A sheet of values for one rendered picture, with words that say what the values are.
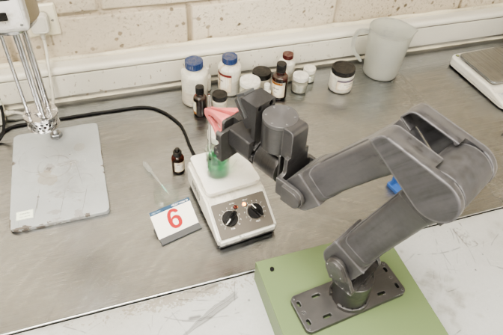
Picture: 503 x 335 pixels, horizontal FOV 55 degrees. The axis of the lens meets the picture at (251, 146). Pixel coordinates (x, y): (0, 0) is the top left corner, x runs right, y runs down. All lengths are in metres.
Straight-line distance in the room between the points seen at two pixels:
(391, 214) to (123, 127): 0.80
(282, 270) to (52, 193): 0.53
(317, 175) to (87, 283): 0.50
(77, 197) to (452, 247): 0.81
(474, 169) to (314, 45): 0.95
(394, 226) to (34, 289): 0.66
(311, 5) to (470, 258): 0.80
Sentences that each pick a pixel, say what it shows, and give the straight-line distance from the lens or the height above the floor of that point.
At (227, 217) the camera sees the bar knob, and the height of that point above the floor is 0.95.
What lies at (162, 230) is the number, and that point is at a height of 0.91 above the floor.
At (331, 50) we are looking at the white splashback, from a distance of 1.51.
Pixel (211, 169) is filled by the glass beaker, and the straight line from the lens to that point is 0.97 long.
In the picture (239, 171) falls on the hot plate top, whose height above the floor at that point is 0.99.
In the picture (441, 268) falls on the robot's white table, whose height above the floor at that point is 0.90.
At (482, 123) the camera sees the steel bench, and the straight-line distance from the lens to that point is 1.46.
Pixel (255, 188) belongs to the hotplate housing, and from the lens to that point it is 1.01.
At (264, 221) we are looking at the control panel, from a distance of 1.00.
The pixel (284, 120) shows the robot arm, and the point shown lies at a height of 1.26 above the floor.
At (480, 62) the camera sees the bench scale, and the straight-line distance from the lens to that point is 1.64.
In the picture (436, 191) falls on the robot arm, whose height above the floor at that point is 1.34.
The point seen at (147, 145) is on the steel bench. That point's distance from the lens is 1.21.
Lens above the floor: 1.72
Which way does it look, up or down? 43 degrees down
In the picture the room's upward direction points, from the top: 4 degrees clockwise
